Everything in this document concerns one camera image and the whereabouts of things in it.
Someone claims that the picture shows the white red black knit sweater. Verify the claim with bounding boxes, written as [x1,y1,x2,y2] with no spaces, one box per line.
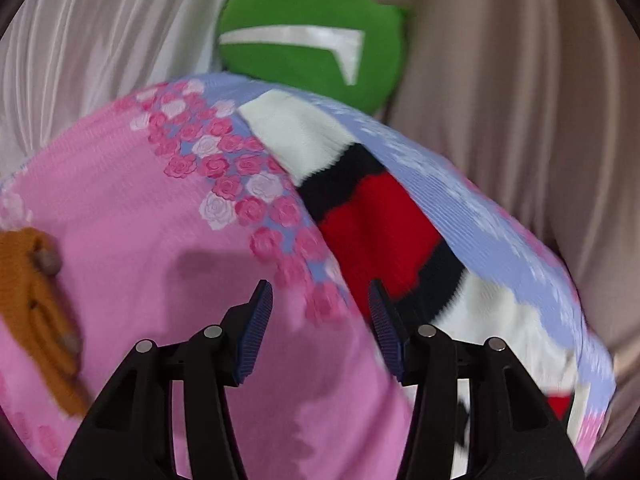
[240,90,590,443]

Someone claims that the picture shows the orange knit glove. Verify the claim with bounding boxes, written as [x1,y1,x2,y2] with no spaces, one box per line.
[1,228,89,417]

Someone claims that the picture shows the pink floral bed quilt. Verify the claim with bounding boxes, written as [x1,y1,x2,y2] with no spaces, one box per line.
[1,74,614,479]

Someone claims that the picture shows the beige curtain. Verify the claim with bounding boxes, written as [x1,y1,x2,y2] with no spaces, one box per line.
[376,0,639,474]

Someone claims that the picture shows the silver satin curtain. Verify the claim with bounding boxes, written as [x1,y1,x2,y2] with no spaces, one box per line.
[1,0,226,176]

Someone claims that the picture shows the green round cushion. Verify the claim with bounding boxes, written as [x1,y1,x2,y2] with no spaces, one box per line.
[217,0,406,114]

